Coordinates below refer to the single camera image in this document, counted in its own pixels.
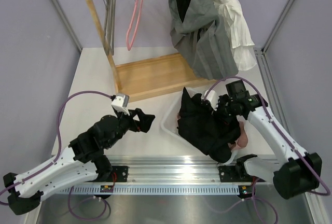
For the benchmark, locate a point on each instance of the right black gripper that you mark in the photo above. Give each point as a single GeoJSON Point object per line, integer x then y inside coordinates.
{"type": "Point", "coordinates": [218, 112]}

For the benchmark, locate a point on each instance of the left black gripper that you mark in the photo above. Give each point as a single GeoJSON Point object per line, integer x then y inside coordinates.
{"type": "Point", "coordinates": [145, 120]}

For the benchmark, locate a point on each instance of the large black skirt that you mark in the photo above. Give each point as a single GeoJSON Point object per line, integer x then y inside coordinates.
{"type": "Point", "coordinates": [206, 130]}

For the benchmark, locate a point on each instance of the pink pleated skirt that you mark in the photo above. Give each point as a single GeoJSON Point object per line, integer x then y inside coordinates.
{"type": "Point", "coordinates": [241, 138]}

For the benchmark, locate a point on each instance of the pink velvet hanger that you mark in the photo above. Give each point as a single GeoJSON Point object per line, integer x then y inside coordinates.
{"type": "Point", "coordinates": [134, 24]}

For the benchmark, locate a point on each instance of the grey pleated skirt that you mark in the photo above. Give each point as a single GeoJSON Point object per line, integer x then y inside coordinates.
{"type": "Point", "coordinates": [198, 34]}

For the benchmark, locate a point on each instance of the grey metal hanger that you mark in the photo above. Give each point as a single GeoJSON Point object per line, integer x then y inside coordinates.
{"type": "Point", "coordinates": [106, 21]}
{"type": "Point", "coordinates": [111, 21]}

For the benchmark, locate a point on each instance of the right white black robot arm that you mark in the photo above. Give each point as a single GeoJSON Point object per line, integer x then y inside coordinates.
{"type": "Point", "coordinates": [297, 171]}

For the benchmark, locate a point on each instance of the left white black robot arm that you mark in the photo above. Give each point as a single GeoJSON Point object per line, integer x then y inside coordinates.
{"type": "Point", "coordinates": [81, 161]}

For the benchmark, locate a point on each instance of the white ruffled skirt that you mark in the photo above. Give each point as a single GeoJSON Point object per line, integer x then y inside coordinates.
{"type": "Point", "coordinates": [241, 44]}

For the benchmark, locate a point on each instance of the white perforated plastic basket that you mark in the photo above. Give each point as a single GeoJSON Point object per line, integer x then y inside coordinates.
{"type": "Point", "coordinates": [169, 125]}

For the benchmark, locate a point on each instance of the wooden clothes rack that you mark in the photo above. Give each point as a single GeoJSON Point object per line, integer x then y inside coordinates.
{"type": "Point", "coordinates": [148, 78]}

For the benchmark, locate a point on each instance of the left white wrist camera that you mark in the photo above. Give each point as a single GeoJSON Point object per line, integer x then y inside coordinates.
{"type": "Point", "coordinates": [120, 103]}

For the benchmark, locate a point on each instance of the aluminium mounting rail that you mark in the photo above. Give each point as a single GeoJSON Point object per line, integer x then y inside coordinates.
{"type": "Point", "coordinates": [171, 168]}

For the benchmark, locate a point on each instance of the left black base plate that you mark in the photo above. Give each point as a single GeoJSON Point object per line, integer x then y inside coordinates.
{"type": "Point", "coordinates": [119, 174]}

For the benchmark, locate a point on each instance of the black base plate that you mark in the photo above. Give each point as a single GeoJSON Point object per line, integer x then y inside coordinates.
{"type": "Point", "coordinates": [119, 174]}
{"type": "Point", "coordinates": [233, 174]}

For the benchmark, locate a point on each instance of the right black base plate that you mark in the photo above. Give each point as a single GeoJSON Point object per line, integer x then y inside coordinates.
{"type": "Point", "coordinates": [233, 174]}

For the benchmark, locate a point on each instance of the white slotted cable duct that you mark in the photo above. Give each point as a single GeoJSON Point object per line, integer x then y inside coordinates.
{"type": "Point", "coordinates": [154, 190]}

